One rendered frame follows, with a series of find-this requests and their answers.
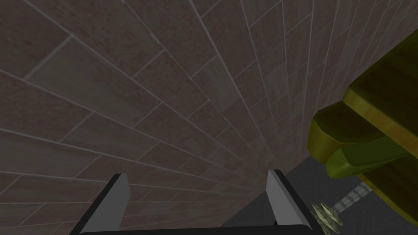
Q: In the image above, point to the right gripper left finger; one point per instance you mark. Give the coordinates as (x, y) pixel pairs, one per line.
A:
(111, 205)

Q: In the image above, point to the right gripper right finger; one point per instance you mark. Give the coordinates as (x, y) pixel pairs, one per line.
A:
(284, 202)

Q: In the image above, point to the pale patterned lamp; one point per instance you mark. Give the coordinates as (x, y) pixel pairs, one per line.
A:
(336, 209)

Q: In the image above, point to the olive green wooden furniture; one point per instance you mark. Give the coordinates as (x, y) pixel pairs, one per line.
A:
(375, 130)

